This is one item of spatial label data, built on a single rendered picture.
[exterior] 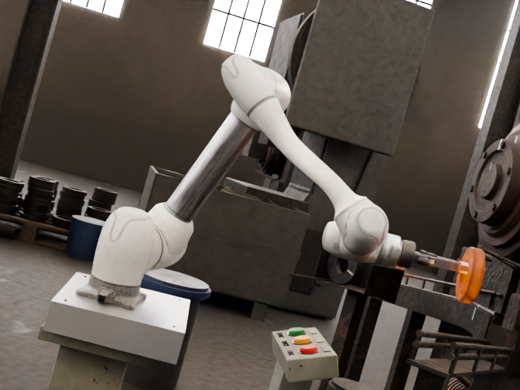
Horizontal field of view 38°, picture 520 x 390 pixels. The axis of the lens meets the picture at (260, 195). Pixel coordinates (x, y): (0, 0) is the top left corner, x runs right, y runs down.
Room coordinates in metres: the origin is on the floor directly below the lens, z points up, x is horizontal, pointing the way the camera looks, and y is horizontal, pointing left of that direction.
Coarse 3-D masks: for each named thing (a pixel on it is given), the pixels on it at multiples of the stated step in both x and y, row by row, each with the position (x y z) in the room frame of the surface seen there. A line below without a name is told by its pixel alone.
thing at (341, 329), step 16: (320, 256) 2.96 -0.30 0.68; (320, 272) 2.98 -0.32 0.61; (368, 272) 3.03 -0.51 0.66; (384, 272) 2.83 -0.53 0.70; (400, 272) 2.89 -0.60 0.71; (352, 288) 2.89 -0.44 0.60; (368, 288) 2.78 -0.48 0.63; (384, 288) 2.85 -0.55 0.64; (352, 304) 2.89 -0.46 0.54; (352, 320) 2.88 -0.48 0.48; (336, 336) 2.91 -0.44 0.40; (352, 336) 2.90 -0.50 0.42; (336, 352) 2.90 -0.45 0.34; (320, 384) 2.92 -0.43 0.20
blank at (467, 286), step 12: (468, 252) 2.07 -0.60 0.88; (480, 252) 2.02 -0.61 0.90; (468, 264) 2.04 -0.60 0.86; (480, 264) 1.99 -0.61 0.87; (468, 276) 2.01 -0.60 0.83; (480, 276) 1.98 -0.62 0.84; (456, 288) 2.11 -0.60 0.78; (468, 288) 1.99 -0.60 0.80; (480, 288) 1.99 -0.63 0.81; (468, 300) 2.02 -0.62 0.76
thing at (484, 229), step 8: (512, 136) 2.53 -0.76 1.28; (512, 216) 2.33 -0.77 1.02; (480, 224) 2.58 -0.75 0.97; (504, 224) 2.36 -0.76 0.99; (512, 224) 2.33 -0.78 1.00; (488, 232) 2.45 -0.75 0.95; (496, 232) 2.40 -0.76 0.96; (504, 232) 2.37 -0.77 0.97; (512, 232) 2.34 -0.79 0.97; (488, 240) 2.48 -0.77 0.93; (496, 240) 2.43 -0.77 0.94; (504, 240) 2.38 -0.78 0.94; (512, 240) 2.35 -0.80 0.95
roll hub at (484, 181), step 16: (496, 144) 2.48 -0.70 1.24; (512, 144) 2.39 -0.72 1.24; (480, 160) 2.57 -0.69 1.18; (496, 160) 2.47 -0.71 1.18; (512, 160) 2.33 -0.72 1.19; (480, 176) 2.55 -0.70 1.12; (496, 176) 2.39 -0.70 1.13; (512, 176) 2.31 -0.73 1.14; (480, 192) 2.47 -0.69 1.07; (496, 192) 2.40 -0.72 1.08; (512, 192) 2.31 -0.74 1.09; (480, 208) 2.48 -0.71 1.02; (496, 208) 2.34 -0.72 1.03; (512, 208) 2.33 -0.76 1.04; (496, 224) 2.41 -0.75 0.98
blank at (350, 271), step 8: (336, 256) 2.96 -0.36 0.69; (328, 264) 2.98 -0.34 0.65; (336, 264) 2.96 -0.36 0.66; (352, 264) 2.90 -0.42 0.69; (360, 264) 2.90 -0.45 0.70; (328, 272) 2.98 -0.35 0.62; (336, 272) 2.95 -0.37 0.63; (344, 272) 2.92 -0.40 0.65; (352, 272) 2.89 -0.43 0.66; (360, 272) 2.90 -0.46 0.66; (336, 280) 2.94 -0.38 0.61; (344, 280) 2.91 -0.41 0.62; (352, 280) 2.90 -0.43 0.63
